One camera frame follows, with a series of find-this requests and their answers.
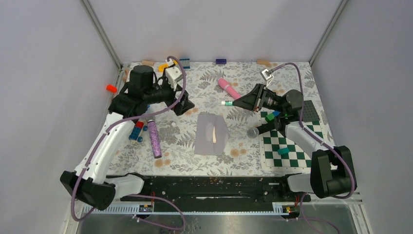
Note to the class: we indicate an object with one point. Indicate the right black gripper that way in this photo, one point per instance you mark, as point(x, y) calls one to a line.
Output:
point(254, 100)

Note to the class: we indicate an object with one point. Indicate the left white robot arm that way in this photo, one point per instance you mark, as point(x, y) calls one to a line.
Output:
point(144, 95)

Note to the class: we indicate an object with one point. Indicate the yellow triangle toy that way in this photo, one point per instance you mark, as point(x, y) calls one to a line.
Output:
point(162, 67)

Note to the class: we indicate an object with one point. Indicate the pink toy microphone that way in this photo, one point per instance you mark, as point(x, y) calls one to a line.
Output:
point(225, 85)

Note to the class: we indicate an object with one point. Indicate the blue red lego car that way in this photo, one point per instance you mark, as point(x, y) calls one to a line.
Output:
point(136, 134)

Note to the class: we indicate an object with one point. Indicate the small green white bottle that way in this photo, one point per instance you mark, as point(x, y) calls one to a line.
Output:
point(227, 103)

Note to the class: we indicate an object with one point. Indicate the lego toy on chessboard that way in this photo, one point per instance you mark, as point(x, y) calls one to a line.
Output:
point(271, 116)

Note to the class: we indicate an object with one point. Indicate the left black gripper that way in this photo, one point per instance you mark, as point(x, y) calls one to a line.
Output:
point(184, 105)

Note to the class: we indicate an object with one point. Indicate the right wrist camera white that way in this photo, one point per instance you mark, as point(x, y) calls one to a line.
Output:
point(267, 76)

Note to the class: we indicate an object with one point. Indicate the floral table mat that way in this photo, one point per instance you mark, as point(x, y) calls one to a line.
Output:
point(241, 156)

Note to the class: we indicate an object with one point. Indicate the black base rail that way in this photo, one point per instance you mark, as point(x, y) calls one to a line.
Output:
point(212, 194)

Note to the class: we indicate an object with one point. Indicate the wooden block right back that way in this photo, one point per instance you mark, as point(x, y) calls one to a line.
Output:
point(263, 62)

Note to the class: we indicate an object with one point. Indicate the teal block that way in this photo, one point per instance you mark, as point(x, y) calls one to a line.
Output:
point(283, 151)

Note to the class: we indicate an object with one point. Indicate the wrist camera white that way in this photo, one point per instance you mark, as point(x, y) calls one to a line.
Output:
point(174, 75)
point(267, 76)

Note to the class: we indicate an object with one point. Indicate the black microphone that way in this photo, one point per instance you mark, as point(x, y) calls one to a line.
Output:
point(256, 131)

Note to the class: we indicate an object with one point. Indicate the wooden block left back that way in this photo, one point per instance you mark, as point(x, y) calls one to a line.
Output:
point(147, 62)

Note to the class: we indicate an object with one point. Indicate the blue grey lego brick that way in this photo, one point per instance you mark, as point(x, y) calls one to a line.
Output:
point(185, 63)

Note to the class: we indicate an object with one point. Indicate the orange red cylinder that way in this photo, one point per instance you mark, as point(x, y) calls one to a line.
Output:
point(111, 88)

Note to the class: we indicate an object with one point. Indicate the green white chessboard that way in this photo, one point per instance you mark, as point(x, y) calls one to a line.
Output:
point(270, 142)

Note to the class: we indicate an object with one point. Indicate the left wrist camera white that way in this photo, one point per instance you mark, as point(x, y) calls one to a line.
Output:
point(174, 75)

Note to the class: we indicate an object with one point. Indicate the dark purple lego brick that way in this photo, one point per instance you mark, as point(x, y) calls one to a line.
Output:
point(220, 61)

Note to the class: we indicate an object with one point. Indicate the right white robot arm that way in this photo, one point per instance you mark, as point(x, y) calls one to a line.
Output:
point(332, 172)

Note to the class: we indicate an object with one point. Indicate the purple glitter microphone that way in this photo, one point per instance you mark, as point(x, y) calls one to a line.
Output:
point(154, 138)

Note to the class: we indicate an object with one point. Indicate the wooden block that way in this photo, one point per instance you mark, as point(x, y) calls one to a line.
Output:
point(147, 62)
point(263, 62)

